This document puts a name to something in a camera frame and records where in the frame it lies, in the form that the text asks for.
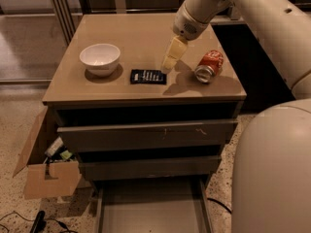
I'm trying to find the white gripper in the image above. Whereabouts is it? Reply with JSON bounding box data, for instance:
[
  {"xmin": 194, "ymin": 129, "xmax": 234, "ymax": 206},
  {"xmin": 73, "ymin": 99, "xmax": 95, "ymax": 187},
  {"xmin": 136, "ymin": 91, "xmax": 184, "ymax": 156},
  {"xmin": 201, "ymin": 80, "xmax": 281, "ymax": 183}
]
[{"xmin": 160, "ymin": 5, "xmax": 208, "ymax": 74}]

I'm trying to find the dark blue rxbar wrapper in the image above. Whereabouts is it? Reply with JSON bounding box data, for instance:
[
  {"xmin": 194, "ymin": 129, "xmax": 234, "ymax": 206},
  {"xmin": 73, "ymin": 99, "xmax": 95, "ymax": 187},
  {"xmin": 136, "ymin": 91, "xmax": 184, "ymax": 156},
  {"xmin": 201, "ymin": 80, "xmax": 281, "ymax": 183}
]
[{"xmin": 130, "ymin": 69, "xmax": 166, "ymax": 84}]

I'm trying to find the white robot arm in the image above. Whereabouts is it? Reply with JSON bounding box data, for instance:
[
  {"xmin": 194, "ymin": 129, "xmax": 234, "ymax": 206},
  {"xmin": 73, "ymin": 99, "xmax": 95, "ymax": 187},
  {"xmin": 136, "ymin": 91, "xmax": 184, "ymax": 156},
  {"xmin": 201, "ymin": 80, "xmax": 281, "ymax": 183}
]
[{"xmin": 173, "ymin": 0, "xmax": 311, "ymax": 233}]

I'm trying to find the grey top drawer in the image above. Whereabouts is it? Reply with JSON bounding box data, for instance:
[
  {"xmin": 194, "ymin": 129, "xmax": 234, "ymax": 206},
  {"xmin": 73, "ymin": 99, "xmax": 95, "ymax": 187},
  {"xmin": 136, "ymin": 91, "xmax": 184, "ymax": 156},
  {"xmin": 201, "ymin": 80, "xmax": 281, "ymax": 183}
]
[{"xmin": 58, "ymin": 119, "xmax": 237, "ymax": 152}]

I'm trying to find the grey three-drawer cabinet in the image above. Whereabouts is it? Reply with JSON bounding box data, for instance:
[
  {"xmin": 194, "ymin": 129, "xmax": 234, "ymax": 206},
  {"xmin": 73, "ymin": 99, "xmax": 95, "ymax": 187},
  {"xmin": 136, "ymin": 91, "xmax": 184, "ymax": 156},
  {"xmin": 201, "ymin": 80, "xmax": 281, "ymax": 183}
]
[{"xmin": 42, "ymin": 12, "xmax": 248, "ymax": 233}]

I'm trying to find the grey middle drawer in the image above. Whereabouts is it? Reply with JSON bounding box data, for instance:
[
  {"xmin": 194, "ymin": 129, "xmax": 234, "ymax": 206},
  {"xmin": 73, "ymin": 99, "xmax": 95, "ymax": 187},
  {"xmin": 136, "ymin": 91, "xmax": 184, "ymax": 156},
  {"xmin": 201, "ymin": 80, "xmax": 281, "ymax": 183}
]
[{"xmin": 79, "ymin": 155, "xmax": 221, "ymax": 181}]

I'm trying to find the grey open bottom drawer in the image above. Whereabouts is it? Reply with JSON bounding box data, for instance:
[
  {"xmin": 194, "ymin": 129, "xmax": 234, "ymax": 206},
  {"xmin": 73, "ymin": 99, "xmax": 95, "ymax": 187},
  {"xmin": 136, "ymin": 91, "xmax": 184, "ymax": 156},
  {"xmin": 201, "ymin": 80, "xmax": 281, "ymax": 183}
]
[{"xmin": 95, "ymin": 177, "xmax": 214, "ymax": 233}]

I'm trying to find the orange soda can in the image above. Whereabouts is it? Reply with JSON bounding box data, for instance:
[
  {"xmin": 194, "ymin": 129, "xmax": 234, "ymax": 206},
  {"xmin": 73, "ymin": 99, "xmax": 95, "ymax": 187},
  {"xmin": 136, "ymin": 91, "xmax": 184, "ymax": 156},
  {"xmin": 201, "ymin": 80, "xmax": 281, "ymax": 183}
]
[{"xmin": 194, "ymin": 50, "xmax": 224, "ymax": 83}]

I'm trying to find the white ceramic bowl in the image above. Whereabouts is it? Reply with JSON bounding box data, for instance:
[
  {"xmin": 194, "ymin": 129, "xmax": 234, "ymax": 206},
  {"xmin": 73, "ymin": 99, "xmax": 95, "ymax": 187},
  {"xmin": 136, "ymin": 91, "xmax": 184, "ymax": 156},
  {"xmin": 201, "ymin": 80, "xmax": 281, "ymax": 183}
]
[{"xmin": 80, "ymin": 44, "xmax": 121, "ymax": 77}]

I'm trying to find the white packet in box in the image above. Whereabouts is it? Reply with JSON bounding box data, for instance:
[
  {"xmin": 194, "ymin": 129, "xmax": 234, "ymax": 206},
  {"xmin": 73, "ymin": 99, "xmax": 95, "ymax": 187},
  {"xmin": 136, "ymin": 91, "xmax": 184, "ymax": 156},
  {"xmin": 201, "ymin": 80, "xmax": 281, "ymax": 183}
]
[{"xmin": 45, "ymin": 137, "xmax": 64, "ymax": 157}]

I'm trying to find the green packet in box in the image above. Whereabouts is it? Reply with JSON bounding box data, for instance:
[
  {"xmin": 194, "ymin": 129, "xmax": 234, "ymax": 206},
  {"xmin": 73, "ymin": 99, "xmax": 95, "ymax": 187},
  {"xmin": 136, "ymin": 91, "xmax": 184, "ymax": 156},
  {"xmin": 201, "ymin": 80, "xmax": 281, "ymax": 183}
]
[{"xmin": 60, "ymin": 150, "xmax": 72, "ymax": 161}]

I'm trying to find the brown cardboard box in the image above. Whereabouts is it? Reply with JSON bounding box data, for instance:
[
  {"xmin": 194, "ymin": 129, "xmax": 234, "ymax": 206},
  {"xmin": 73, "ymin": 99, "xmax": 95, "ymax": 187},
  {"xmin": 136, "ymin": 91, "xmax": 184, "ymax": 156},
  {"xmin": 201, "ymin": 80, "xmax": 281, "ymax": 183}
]
[{"xmin": 13, "ymin": 107, "xmax": 81, "ymax": 200}]

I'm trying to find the metal railing frame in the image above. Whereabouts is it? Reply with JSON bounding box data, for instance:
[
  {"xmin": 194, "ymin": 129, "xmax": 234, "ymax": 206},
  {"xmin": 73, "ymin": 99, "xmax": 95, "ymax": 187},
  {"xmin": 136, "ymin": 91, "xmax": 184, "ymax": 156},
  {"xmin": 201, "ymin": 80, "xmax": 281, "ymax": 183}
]
[{"xmin": 45, "ymin": 0, "xmax": 311, "ymax": 47}]

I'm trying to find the black cable right floor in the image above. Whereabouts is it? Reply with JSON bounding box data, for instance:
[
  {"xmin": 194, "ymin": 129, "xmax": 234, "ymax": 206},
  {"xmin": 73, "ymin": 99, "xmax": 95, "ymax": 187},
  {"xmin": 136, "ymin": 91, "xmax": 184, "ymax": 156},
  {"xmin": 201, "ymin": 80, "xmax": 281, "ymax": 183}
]
[{"xmin": 207, "ymin": 197, "xmax": 233, "ymax": 215}]

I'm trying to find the black plug and cable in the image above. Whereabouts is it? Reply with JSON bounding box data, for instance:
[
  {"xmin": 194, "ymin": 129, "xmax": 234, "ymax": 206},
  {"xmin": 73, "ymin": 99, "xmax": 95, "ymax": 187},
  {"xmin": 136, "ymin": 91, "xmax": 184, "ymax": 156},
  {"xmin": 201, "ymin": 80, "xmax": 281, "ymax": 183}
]
[{"xmin": 0, "ymin": 211, "xmax": 78, "ymax": 233}]

